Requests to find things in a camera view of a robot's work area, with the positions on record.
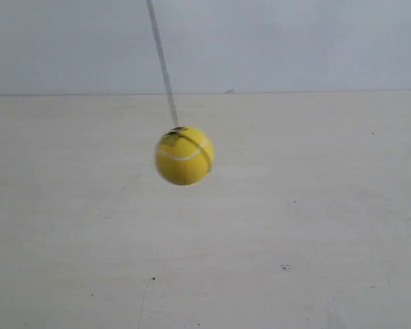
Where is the thin black hanging string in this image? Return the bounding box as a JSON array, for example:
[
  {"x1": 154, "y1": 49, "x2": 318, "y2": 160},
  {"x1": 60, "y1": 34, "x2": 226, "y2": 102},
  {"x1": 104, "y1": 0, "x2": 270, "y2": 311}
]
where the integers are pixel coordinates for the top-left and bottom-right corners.
[{"x1": 146, "y1": 0, "x2": 180, "y2": 128}]

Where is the yellow tennis ball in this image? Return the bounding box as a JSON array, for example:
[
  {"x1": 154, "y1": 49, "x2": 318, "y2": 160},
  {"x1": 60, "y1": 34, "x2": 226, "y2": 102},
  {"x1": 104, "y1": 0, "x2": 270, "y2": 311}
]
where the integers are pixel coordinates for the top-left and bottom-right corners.
[{"x1": 154, "y1": 126, "x2": 214, "y2": 186}]

